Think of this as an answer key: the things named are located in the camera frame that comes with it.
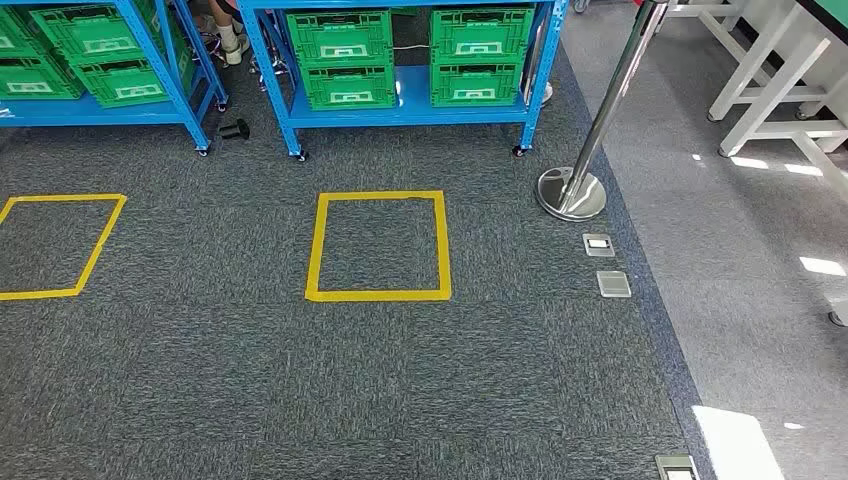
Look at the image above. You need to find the green plastic crate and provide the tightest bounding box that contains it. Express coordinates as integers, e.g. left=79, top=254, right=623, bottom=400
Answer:
left=29, top=1, right=146, bottom=66
left=429, top=60, right=526, bottom=109
left=0, top=56, right=84, bottom=102
left=429, top=5, right=537, bottom=66
left=71, top=58, right=172, bottom=109
left=301, top=64, right=399, bottom=112
left=0, top=6, right=42, bottom=60
left=286, top=9, right=396, bottom=69

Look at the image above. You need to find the metal floor outlet cover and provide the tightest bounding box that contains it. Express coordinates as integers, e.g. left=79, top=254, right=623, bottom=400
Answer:
left=596, top=270, right=633, bottom=299
left=655, top=454, right=701, bottom=480
left=582, top=233, right=616, bottom=258

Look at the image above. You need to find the chrome chair base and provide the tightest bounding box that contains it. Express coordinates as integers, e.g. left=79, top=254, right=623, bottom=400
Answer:
left=248, top=26, right=298, bottom=91

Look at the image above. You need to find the blue metal shelf rack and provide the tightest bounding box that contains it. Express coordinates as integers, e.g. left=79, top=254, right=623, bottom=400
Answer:
left=0, top=0, right=230, bottom=157
left=237, top=0, right=571, bottom=162

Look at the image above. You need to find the white workbench green top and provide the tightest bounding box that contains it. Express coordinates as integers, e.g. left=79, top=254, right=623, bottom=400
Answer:
left=662, top=0, right=848, bottom=193

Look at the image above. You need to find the chrome stanchion post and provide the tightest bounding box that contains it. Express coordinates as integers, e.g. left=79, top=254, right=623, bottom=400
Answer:
left=521, top=16, right=555, bottom=107
left=535, top=0, right=670, bottom=223

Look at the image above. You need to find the yellow floor tape square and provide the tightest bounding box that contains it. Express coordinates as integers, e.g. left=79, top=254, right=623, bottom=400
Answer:
left=305, top=190, right=453, bottom=303
left=0, top=193, right=128, bottom=302

